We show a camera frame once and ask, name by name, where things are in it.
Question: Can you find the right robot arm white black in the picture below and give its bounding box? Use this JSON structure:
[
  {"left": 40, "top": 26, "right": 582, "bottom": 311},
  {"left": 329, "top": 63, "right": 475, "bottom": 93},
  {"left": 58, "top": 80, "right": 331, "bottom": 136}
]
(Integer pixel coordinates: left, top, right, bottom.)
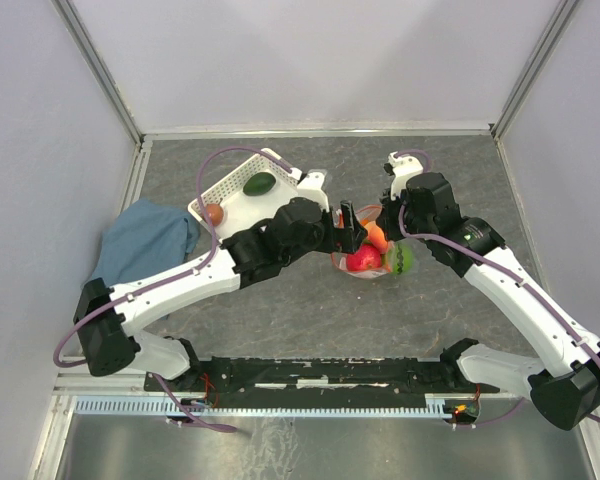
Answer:
[{"left": 378, "top": 171, "right": 600, "bottom": 430}]

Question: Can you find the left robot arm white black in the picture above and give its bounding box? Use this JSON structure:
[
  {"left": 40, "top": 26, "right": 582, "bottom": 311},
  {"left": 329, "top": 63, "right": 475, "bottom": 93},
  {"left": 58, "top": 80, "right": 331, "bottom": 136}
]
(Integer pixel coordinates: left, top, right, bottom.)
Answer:
[{"left": 74, "top": 197, "right": 367, "bottom": 390}]

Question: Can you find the dark green avocado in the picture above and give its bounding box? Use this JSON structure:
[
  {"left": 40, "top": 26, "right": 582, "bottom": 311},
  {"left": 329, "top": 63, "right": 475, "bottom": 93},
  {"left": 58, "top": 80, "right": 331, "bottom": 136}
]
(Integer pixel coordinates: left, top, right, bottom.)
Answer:
[{"left": 242, "top": 172, "right": 277, "bottom": 197}]

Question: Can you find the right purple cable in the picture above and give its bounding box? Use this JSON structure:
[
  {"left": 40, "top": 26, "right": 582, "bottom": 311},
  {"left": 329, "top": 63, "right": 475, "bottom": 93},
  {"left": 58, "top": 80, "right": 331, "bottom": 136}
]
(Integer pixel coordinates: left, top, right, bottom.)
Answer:
[{"left": 387, "top": 148, "right": 600, "bottom": 431}]

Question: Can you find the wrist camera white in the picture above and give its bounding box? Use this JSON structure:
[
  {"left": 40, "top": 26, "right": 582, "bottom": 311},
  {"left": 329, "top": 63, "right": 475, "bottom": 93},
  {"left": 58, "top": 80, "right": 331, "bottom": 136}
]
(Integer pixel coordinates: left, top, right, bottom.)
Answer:
[
  {"left": 296, "top": 170, "right": 330, "bottom": 212},
  {"left": 384, "top": 149, "right": 431, "bottom": 200}
]

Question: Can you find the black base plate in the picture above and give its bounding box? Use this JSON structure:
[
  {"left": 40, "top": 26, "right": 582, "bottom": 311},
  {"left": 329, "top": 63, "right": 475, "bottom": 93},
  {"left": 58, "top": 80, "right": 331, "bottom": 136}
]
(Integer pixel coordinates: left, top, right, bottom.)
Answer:
[{"left": 167, "top": 357, "right": 499, "bottom": 407}]

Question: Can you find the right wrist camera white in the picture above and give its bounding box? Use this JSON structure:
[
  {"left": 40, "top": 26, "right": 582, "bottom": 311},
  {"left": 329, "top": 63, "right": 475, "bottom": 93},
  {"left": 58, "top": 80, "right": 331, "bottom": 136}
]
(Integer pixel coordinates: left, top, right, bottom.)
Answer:
[{"left": 384, "top": 149, "right": 431, "bottom": 200}]

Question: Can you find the pink yellow peach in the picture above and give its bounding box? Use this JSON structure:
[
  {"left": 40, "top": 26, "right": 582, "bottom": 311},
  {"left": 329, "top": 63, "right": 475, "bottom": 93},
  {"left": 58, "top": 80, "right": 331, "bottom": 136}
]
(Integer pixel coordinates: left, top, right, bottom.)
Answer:
[{"left": 364, "top": 221, "right": 389, "bottom": 254}]

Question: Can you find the blue cloth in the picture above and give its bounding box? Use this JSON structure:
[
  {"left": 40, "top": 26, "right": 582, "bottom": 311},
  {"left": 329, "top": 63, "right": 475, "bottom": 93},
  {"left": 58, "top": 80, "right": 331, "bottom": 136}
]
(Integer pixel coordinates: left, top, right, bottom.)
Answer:
[{"left": 90, "top": 198, "right": 200, "bottom": 287}]

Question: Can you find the purple cable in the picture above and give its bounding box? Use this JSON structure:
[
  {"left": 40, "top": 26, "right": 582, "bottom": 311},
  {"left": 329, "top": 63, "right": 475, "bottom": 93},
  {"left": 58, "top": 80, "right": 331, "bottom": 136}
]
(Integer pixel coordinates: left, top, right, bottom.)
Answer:
[
  {"left": 387, "top": 148, "right": 600, "bottom": 431},
  {"left": 53, "top": 145, "right": 304, "bottom": 432}
]

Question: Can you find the white perforated plastic basket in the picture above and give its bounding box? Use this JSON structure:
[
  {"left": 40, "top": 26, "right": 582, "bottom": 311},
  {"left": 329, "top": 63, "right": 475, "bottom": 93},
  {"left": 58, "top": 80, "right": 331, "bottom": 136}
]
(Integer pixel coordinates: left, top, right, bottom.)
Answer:
[{"left": 187, "top": 146, "right": 303, "bottom": 240}]

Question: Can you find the green mini watermelon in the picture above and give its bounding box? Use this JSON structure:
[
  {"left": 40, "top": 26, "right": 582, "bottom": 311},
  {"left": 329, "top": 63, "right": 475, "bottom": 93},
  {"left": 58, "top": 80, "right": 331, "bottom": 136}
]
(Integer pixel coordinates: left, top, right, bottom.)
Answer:
[{"left": 385, "top": 242, "right": 415, "bottom": 275}]

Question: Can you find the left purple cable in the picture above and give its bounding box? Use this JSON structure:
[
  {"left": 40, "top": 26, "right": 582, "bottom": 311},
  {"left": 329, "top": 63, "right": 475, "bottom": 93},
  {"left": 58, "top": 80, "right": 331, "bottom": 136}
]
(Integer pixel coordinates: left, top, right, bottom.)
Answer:
[{"left": 53, "top": 145, "right": 304, "bottom": 432}]

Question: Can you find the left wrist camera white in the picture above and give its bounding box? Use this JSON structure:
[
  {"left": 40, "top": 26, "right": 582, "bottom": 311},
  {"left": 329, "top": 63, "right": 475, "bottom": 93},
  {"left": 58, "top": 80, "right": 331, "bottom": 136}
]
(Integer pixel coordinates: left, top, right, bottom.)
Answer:
[{"left": 296, "top": 170, "right": 330, "bottom": 212}]

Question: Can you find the brown kiwi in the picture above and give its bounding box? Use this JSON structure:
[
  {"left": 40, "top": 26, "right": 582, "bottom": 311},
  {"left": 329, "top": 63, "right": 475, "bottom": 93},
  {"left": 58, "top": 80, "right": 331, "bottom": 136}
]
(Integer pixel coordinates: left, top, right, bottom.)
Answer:
[{"left": 205, "top": 203, "right": 225, "bottom": 226}]

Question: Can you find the clear zip top bag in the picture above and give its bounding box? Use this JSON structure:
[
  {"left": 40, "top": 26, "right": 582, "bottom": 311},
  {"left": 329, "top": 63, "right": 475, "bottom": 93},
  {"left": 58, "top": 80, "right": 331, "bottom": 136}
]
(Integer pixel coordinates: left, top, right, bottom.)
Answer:
[{"left": 331, "top": 204, "right": 416, "bottom": 280}]

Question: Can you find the light blue cable duct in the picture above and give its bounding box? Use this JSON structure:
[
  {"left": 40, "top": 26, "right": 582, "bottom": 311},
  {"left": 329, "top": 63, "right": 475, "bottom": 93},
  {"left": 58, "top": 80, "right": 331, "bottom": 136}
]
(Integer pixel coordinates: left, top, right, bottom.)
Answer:
[{"left": 74, "top": 394, "right": 474, "bottom": 420}]

